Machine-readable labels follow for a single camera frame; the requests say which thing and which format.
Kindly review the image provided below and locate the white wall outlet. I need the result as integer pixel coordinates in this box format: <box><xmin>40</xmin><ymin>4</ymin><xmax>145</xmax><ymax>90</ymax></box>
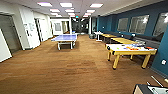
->
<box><xmin>161</xmin><ymin>59</ymin><xmax>167</xmax><ymax>66</ymax></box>

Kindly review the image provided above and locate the framed interior window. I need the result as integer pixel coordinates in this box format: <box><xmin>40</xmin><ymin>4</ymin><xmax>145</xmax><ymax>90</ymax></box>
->
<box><xmin>129</xmin><ymin>14</ymin><xmax>150</xmax><ymax>35</ymax></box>
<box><xmin>117</xmin><ymin>17</ymin><xmax>130</xmax><ymax>33</ymax></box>
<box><xmin>152</xmin><ymin>12</ymin><xmax>168</xmax><ymax>37</ymax></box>

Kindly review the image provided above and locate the air hockey table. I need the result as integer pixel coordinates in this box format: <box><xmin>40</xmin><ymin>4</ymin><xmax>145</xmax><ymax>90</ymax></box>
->
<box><xmin>105</xmin><ymin>43</ymin><xmax>158</xmax><ymax>71</ymax></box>

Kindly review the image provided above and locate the dark grey bin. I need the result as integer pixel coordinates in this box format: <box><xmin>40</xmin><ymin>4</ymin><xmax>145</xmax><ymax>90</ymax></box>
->
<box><xmin>88</xmin><ymin>33</ymin><xmax>95</xmax><ymax>40</ymax></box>

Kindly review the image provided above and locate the small white table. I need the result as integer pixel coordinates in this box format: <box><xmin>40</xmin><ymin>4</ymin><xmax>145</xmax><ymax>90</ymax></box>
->
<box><xmin>94</xmin><ymin>31</ymin><xmax>104</xmax><ymax>42</ymax></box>

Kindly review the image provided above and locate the flat red object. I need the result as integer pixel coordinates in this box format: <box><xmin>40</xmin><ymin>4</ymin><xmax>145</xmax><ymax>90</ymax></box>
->
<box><xmin>144</xmin><ymin>46</ymin><xmax>155</xmax><ymax>51</ymax></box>

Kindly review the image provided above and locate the yellow wooden table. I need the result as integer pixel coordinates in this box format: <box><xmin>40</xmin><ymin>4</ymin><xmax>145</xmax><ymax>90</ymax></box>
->
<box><xmin>109</xmin><ymin>37</ymin><xmax>138</xmax><ymax>46</ymax></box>
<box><xmin>101</xmin><ymin>33</ymin><xmax>118</xmax><ymax>43</ymax></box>

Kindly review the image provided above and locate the dark grey sofa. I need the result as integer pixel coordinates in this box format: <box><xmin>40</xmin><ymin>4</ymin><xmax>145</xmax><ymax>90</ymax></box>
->
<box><xmin>134</xmin><ymin>33</ymin><xmax>165</xmax><ymax>48</ymax></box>

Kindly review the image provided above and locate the rectangular ceiling light panel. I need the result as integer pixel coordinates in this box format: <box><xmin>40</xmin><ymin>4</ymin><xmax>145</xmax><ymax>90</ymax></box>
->
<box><xmin>37</xmin><ymin>2</ymin><xmax>53</xmax><ymax>8</ymax></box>
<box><xmin>85</xmin><ymin>9</ymin><xmax>96</xmax><ymax>14</ymax></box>
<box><xmin>49</xmin><ymin>8</ymin><xmax>61</xmax><ymax>13</ymax></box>
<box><xmin>89</xmin><ymin>3</ymin><xmax>104</xmax><ymax>9</ymax></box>
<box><xmin>59</xmin><ymin>2</ymin><xmax>74</xmax><ymax>8</ymax></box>

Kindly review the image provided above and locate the red orange game box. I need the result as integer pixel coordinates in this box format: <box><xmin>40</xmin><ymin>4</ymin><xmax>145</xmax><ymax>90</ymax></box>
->
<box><xmin>126</xmin><ymin>45</ymin><xmax>140</xmax><ymax>51</ymax></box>

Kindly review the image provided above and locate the grey door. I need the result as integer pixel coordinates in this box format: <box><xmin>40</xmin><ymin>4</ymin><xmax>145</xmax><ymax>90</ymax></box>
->
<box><xmin>0</xmin><ymin>14</ymin><xmax>22</xmax><ymax>55</ymax></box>
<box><xmin>35</xmin><ymin>18</ymin><xmax>46</xmax><ymax>43</ymax></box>

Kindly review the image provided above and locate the blue ping pong table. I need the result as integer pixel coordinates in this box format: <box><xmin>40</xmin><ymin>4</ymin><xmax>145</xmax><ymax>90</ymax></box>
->
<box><xmin>50</xmin><ymin>33</ymin><xmax>79</xmax><ymax>51</ymax></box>

